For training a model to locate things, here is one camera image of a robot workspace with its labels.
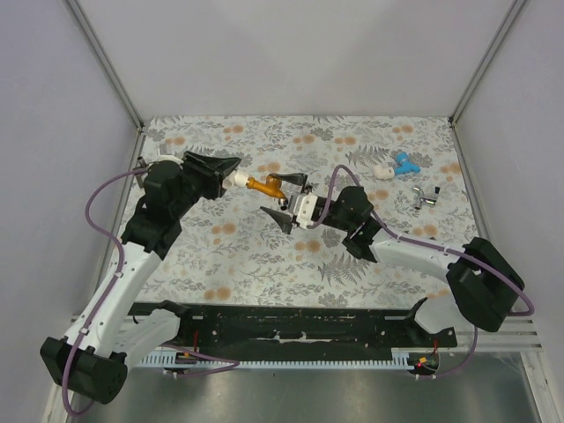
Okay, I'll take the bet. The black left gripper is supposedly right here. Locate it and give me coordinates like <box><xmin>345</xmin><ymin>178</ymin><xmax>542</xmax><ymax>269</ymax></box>
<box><xmin>171</xmin><ymin>150</ymin><xmax>241</xmax><ymax>219</ymax></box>

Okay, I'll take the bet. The orange faucet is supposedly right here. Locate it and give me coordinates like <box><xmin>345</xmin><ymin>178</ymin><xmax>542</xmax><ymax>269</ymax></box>
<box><xmin>245</xmin><ymin>174</ymin><xmax>288</xmax><ymax>209</ymax></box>

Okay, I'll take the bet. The white pipe elbow fitting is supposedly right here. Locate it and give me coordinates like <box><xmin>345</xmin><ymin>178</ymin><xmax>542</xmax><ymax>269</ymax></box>
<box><xmin>222</xmin><ymin>169</ymin><xmax>250</xmax><ymax>189</ymax></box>

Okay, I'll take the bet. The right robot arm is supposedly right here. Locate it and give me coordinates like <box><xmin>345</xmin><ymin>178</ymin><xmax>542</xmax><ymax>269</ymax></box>
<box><xmin>263</xmin><ymin>174</ymin><xmax>524</xmax><ymax>347</ymax></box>

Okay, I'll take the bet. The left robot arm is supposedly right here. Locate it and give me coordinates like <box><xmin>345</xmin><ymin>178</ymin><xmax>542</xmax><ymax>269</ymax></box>
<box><xmin>40</xmin><ymin>152</ymin><xmax>241</xmax><ymax>417</ymax></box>

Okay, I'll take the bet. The second white pipe elbow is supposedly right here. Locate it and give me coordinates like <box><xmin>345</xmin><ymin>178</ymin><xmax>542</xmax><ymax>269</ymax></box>
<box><xmin>374</xmin><ymin>164</ymin><xmax>396</xmax><ymax>181</ymax></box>

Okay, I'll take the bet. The floral patterned table mat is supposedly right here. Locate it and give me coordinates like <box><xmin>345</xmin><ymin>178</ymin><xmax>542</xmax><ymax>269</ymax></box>
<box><xmin>97</xmin><ymin>115</ymin><xmax>500</xmax><ymax>312</ymax></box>

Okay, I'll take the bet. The blue pipe tee fitting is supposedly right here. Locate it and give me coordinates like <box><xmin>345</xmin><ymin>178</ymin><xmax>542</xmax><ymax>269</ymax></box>
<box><xmin>394</xmin><ymin>152</ymin><xmax>420</xmax><ymax>175</ymax></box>

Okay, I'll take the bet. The chrome faucet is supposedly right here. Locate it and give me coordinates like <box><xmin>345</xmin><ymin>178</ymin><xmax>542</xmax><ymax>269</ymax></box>
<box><xmin>412</xmin><ymin>185</ymin><xmax>441</xmax><ymax>210</ymax></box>

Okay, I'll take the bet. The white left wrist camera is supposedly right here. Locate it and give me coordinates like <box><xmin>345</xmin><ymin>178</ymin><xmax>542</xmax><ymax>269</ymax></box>
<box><xmin>158</xmin><ymin>143</ymin><xmax>176</xmax><ymax>160</ymax></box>

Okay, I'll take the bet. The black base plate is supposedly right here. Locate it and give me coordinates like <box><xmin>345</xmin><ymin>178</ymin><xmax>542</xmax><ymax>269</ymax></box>
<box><xmin>130</xmin><ymin>301</ymin><xmax>457</xmax><ymax>361</ymax></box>

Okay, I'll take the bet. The white slotted cable duct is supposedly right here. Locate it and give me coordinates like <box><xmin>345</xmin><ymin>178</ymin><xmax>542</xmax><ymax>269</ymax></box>
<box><xmin>136</xmin><ymin>347</ymin><xmax>411</xmax><ymax>369</ymax></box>

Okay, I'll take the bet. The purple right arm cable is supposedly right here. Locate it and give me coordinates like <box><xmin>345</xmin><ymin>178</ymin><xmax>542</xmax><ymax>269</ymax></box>
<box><xmin>308</xmin><ymin>165</ymin><xmax>536</xmax><ymax>380</ymax></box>

